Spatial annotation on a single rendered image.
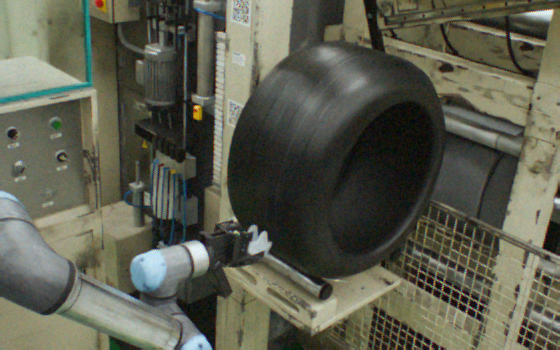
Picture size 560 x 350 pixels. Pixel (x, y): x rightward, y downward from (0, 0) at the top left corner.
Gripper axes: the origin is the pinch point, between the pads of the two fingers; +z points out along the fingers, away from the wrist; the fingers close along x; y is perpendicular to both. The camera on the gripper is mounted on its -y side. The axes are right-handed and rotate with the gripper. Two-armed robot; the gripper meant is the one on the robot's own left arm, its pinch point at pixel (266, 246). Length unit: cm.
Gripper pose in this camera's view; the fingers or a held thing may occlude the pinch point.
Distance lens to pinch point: 157.2
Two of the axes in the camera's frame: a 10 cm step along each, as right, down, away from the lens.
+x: -6.9, -3.4, 6.4
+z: 7.1, -1.3, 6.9
